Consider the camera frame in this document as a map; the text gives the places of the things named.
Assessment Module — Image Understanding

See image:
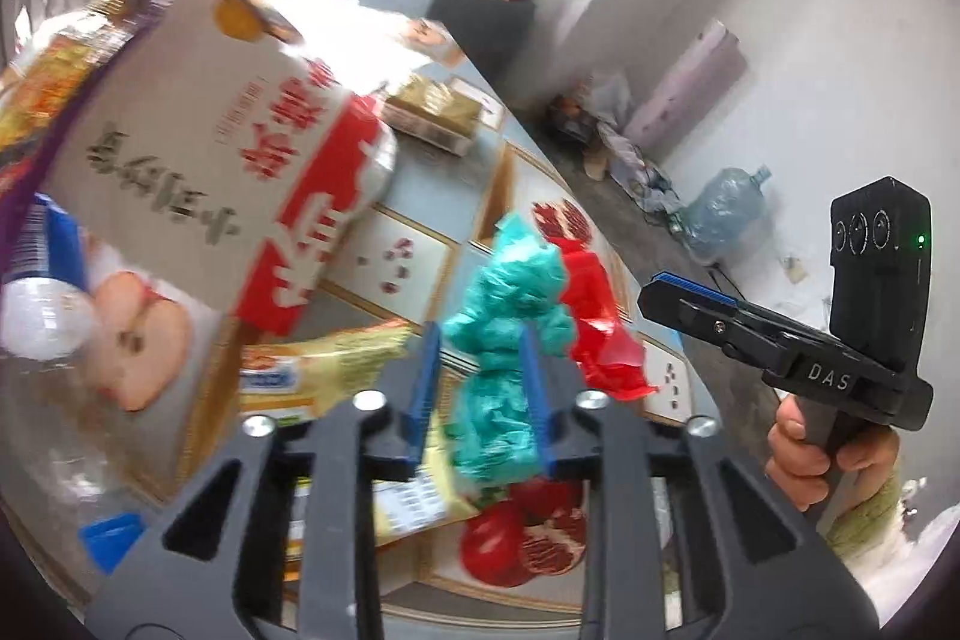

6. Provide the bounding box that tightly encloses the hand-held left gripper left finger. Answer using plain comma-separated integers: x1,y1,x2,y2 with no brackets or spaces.
84,321,443,640

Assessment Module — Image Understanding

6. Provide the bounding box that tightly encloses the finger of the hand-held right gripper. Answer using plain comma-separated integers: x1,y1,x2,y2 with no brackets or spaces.
637,271,835,378

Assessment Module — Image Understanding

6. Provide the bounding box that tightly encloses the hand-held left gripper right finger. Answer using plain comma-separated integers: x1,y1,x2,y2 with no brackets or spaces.
520,321,882,640

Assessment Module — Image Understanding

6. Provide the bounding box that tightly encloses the teal plastic bag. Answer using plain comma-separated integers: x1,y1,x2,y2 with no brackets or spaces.
441,212,577,487

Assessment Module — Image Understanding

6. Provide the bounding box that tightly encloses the gold tissue pack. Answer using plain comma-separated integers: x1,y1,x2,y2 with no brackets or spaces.
382,74,485,157

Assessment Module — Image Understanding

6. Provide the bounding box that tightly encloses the clear plastic bottle blue label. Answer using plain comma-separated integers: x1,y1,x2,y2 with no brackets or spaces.
0,190,147,573

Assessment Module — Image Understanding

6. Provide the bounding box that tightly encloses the purple yellow snack packet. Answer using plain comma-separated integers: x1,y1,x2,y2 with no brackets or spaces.
0,0,177,259

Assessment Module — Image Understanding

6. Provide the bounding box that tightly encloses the person's right forearm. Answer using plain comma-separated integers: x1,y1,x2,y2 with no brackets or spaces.
821,471,931,562

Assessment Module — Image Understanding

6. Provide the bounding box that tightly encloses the person's right hand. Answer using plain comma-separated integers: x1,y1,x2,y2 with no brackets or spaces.
765,396,901,513

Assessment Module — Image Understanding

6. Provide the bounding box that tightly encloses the red plastic bag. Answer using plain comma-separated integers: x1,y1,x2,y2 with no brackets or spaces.
555,239,661,401

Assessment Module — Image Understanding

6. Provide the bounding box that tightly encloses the large clear water jug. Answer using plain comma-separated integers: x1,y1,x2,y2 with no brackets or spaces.
684,164,773,266

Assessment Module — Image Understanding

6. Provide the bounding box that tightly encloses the pile of plastic bags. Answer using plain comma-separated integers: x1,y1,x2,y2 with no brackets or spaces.
547,74,683,214

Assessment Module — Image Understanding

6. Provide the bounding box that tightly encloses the pink roll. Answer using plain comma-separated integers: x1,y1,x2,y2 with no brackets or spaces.
624,21,751,161

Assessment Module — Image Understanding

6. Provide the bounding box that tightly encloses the white red paper carton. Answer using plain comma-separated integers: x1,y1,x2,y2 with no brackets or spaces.
37,0,398,341

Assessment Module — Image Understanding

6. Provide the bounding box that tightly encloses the grey cabinet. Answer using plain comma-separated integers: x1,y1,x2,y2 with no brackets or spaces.
352,0,537,79

